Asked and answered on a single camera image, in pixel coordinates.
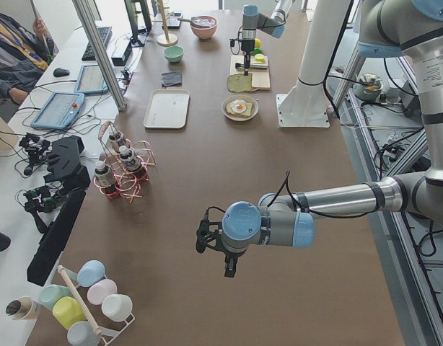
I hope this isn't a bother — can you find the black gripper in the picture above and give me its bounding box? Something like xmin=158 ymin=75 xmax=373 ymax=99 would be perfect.
xmin=229 ymin=37 xmax=255 ymax=76
xmin=196 ymin=210 xmax=246 ymax=278

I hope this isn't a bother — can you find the bread slice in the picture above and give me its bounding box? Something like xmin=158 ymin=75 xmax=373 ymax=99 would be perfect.
xmin=225 ymin=99 xmax=253 ymax=118
xmin=227 ymin=74 xmax=253 ymax=93

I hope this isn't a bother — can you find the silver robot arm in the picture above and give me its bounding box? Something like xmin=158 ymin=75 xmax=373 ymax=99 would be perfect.
xmin=196 ymin=1 xmax=443 ymax=277
xmin=229 ymin=0 xmax=295 ymax=76

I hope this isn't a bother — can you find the cream rabbit tray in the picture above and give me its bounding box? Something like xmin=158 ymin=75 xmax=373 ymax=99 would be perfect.
xmin=143 ymin=89 xmax=190 ymax=129

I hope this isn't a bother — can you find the steel muddler black tip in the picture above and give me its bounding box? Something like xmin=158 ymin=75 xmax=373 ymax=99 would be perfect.
xmin=234 ymin=62 xmax=268 ymax=70

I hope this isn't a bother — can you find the green lime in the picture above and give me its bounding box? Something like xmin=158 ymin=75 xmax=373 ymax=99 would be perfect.
xmin=250 ymin=48 xmax=263 ymax=56

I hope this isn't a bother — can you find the halved lemon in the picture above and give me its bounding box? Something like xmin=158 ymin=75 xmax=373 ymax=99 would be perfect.
xmin=254 ymin=53 xmax=265 ymax=62

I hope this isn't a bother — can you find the wooden cutting board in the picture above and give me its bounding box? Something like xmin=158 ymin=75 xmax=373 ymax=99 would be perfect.
xmin=230 ymin=55 xmax=271 ymax=90

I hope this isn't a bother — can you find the fried egg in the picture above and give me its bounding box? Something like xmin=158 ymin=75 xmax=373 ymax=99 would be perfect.
xmin=230 ymin=102 xmax=247 ymax=113

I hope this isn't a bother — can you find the white round plate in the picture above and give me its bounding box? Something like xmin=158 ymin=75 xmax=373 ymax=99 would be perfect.
xmin=221 ymin=94 xmax=258 ymax=122

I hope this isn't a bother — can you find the pink bowl of ice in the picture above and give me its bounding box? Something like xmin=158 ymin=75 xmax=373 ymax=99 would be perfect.
xmin=190 ymin=15 xmax=218 ymax=40

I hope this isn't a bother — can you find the bread slice under egg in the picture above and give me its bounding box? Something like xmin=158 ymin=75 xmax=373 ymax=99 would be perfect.
xmin=225 ymin=99 xmax=253 ymax=118

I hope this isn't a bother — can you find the steel ice scoop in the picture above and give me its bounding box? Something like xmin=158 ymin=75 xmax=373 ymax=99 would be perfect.
xmin=177 ymin=17 xmax=211 ymax=27

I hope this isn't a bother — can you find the mint green bowl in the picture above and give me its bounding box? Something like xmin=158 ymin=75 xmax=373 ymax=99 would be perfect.
xmin=163 ymin=45 xmax=184 ymax=63

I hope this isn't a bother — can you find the grey folded cloth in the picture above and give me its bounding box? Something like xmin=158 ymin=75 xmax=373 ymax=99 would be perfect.
xmin=161 ymin=71 xmax=183 ymax=87

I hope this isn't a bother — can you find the wooden mug tree stand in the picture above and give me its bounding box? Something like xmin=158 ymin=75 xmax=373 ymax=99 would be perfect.
xmin=153 ymin=0 xmax=178 ymax=47

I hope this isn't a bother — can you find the black monitor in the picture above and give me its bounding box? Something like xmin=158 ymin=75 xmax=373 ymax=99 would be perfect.
xmin=124 ymin=0 xmax=152 ymax=48

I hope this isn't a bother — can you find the white plastic cup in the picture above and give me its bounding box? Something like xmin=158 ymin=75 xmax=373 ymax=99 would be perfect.
xmin=101 ymin=293 xmax=133 ymax=322

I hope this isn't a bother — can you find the light blue cup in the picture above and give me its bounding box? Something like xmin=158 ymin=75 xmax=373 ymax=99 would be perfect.
xmin=77 ymin=259 xmax=105 ymax=288

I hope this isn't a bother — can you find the pink cup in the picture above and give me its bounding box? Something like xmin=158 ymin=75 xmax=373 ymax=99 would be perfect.
xmin=87 ymin=278 xmax=118 ymax=306

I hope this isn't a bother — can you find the black keyboard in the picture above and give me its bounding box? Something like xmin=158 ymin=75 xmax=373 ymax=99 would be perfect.
xmin=81 ymin=26 xmax=113 ymax=62

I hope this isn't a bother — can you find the blue teach pendant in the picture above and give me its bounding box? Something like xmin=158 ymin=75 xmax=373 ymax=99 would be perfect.
xmin=74 ymin=65 xmax=108 ymax=95
xmin=30 ymin=92 xmax=85 ymax=130

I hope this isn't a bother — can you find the tea bottle white cap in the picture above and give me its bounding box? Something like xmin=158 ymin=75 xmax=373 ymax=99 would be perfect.
xmin=108 ymin=132 xmax=128 ymax=153

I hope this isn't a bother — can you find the grey cup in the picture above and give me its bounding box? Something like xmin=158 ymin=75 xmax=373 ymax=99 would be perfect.
xmin=67 ymin=321 xmax=101 ymax=346

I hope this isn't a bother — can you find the yellow cup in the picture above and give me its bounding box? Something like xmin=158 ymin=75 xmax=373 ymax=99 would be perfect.
xmin=52 ymin=296 xmax=86 ymax=330

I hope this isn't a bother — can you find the mint green cup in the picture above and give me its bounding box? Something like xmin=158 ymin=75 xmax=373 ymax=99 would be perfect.
xmin=39 ymin=284 xmax=72 ymax=311

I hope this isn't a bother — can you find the black computer mouse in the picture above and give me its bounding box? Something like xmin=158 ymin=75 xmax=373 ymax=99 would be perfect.
xmin=53 ymin=68 xmax=70 ymax=78

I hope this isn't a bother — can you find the paper cup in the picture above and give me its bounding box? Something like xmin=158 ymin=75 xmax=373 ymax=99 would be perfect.
xmin=5 ymin=296 xmax=40 ymax=320

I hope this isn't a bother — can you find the seated person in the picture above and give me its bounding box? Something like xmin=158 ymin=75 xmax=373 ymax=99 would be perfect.
xmin=0 ymin=12 xmax=54 ymax=105

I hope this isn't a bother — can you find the copper wire bottle rack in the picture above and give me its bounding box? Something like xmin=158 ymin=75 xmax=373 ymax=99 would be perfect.
xmin=93 ymin=120 xmax=157 ymax=202

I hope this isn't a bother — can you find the white wire cup rack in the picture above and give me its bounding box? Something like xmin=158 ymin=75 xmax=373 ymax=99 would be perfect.
xmin=57 ymin=265 xmax=136 ymax=345

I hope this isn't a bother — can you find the aluminium frame post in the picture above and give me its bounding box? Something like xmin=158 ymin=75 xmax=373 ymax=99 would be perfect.
xmin=72 ymin=0 xmax=127 ymax=112

